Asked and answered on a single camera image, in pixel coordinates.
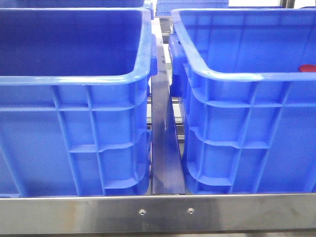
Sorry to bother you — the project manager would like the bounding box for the blue bin rear left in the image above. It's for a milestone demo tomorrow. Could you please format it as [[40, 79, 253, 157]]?
[[0, 0, 153, 9]]

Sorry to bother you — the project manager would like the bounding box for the steel front rail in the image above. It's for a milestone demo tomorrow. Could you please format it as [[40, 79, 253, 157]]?
[[0, 194, 316, 235]]

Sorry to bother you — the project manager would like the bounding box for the large blue plastic bin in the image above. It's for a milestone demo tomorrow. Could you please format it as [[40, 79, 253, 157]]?
[[0, 8, 157, 198], [171, 8, 316, 194]]

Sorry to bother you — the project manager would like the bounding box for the large blue right plastic bin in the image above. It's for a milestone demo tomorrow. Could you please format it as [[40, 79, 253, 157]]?
[[171, 8, 316, 194]]

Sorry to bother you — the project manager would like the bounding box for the rail screw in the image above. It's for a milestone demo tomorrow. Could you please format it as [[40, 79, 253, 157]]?
[[187, 208, 195, 214], [139, 209, 146, 215]]

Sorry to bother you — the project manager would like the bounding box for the left rail screw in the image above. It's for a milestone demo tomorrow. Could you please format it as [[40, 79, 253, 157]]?
[[139, 209, 146, 215]]

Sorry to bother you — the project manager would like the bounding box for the steel divider bar between bins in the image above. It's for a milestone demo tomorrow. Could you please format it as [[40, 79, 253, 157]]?
[[151, 73, 186, 195]]

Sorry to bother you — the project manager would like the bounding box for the blue bin rear right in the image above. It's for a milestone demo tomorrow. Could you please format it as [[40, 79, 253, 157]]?
[[156, 0, 229, 17]]

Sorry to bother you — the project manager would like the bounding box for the large blue left plastic bin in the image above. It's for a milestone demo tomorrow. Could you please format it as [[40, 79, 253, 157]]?
[[0, 8, 157, 198]]

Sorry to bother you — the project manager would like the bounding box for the right rail screw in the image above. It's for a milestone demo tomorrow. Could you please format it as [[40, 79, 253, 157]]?
[[187, 208, 195, 214]]

